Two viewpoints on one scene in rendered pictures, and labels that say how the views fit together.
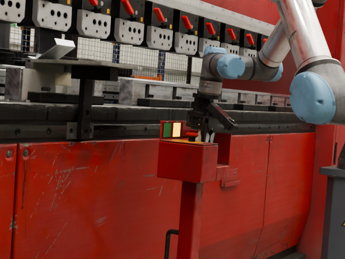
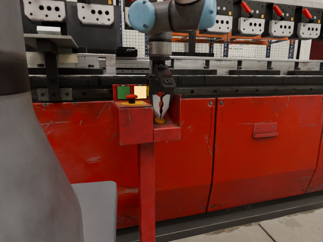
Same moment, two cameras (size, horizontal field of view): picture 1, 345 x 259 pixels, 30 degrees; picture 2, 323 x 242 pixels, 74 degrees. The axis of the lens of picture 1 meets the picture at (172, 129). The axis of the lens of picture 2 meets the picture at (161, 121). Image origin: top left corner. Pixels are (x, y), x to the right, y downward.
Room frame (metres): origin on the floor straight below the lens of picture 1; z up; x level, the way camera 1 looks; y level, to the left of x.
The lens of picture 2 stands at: (1.57, -0.61, 0.87)
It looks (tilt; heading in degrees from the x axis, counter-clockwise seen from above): 12 degrees down; 43
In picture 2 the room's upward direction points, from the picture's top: straight up
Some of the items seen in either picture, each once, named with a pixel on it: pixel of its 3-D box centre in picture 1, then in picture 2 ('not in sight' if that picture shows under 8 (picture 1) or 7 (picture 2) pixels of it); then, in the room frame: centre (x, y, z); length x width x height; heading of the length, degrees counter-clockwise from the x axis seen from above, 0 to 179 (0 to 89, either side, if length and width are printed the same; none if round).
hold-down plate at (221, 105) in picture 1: (213, 105); (254, 72); (2.82, -0.17, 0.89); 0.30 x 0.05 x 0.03; 149
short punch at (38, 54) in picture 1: (48, 45); (55, 34); (1.99, 0.40, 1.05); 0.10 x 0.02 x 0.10; 149
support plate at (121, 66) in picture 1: (84, 64); (49, 42); (1.91, 0.27, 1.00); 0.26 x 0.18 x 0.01; 59
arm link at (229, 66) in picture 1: (232, 66); (153, 18); (2.02, -0.17, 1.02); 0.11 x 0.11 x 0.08; 22
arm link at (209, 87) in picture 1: (209, 88); (159, 49); (2.10, -0.11, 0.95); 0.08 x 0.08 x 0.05
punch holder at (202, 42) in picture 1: (203, 38); (248, 19); (2.82, -0.11, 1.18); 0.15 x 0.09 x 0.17; 149
